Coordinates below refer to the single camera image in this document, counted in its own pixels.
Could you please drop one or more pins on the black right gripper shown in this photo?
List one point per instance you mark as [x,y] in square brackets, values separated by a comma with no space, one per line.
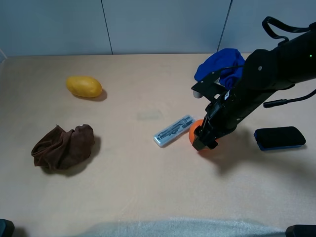
[225,115]

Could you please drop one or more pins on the orange ball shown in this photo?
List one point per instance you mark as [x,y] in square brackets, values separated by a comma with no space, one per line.
[192,129]

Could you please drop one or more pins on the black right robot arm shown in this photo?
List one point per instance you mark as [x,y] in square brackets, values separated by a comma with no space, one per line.
[263,73]

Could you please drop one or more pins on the black object bottom right corner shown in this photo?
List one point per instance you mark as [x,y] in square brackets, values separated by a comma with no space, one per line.
[301,231]

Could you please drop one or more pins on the black object corner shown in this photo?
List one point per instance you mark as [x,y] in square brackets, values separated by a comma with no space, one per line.
[301,231]
[6,228]

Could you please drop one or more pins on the black object bottom left corner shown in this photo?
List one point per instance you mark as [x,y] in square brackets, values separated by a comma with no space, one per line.
[6,228]

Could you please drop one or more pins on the clear plastic compass case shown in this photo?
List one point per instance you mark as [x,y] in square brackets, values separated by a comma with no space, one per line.
[172,132]

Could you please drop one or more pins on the black blue board eraser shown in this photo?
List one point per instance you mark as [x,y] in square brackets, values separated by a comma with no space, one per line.
[279,138]

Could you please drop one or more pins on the blue crumpled cloth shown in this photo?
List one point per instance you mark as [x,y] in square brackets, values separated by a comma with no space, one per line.
[229,60]

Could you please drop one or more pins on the white cloth at bottom edge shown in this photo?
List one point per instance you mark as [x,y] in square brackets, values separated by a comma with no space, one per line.
[183,227]

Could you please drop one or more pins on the yellow mango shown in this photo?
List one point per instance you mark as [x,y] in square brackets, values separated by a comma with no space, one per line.
[84,86]

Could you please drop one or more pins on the brown crumpled cloth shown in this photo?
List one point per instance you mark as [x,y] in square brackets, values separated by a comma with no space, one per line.
[61,150]

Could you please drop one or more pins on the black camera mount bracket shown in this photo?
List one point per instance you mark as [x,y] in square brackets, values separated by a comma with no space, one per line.
[208,88]

